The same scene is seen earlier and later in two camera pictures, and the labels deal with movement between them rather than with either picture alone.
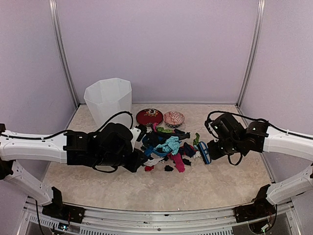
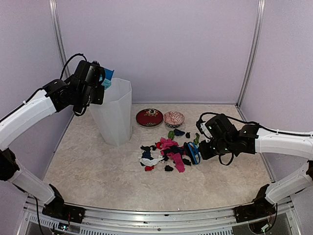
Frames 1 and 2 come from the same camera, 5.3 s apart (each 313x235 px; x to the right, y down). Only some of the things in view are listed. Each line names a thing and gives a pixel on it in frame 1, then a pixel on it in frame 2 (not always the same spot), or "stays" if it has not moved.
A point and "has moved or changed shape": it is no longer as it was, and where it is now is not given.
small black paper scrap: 168,168 stays
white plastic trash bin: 107,97 stays
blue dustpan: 149,150 to 109,74
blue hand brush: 205,152 has moved or changed shape
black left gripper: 134,164 to 99,98
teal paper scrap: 172,144 to 107,83
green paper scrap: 161,129 to 196,141
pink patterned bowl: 173,119 stays
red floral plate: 149,116 stays
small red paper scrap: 147,168 stays
